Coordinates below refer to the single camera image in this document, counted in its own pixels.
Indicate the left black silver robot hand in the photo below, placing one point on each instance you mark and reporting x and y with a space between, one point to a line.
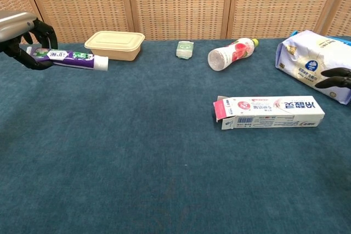
13 24

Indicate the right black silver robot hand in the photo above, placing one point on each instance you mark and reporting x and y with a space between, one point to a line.
338 80

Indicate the white toothpaste carton box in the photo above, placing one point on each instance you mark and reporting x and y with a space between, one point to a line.
274 110

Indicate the purple toothpaste tube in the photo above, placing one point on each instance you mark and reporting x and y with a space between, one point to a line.
79 60

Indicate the beige lidded food container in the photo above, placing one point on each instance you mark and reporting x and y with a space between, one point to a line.
115 43

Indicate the plastic bottle pink fruit label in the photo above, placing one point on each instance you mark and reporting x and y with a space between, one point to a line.
233 53

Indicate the small green soap packet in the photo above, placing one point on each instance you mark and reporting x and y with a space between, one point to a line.
184 50

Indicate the woven wood folding screen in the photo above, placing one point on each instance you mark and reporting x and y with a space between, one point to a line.
178 4

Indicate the teal table cloth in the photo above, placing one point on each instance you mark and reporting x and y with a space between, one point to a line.
137 149

